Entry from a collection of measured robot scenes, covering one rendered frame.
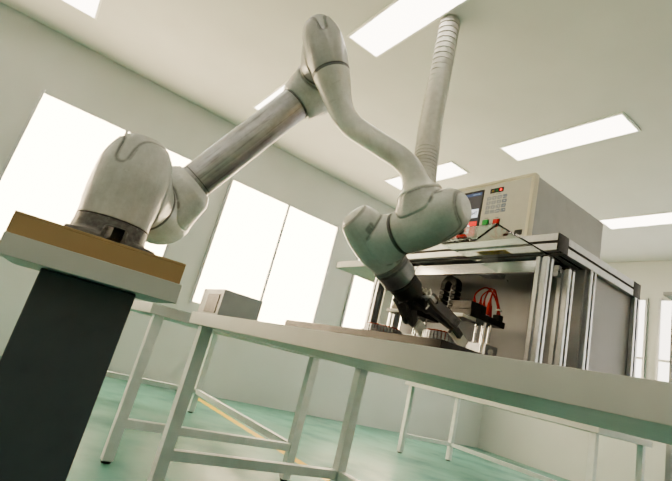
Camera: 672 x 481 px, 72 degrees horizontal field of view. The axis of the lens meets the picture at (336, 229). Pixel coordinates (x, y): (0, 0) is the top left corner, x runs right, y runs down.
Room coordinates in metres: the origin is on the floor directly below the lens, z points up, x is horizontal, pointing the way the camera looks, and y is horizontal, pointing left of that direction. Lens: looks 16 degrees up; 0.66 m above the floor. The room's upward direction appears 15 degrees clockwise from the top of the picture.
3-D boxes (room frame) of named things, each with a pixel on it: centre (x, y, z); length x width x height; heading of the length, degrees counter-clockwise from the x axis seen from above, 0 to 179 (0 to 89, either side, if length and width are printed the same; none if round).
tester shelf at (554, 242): (1.47, -0.55, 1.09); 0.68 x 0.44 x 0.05; 31
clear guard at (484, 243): (1.14, -0.38, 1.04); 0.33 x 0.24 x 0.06; 121
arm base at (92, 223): (1.01, 0.48, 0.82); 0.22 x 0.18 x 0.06; 32
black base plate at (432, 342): (1.31, -0.29, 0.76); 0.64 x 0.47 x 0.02; 31
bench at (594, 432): (4.71, -2.11, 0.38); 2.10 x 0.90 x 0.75; 31
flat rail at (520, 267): (1.35, -0.36, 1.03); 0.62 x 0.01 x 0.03; 31
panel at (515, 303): (1.44, -0.49, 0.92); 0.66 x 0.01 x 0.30; 31
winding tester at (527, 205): (1.46, -0.56, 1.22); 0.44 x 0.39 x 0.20; 31
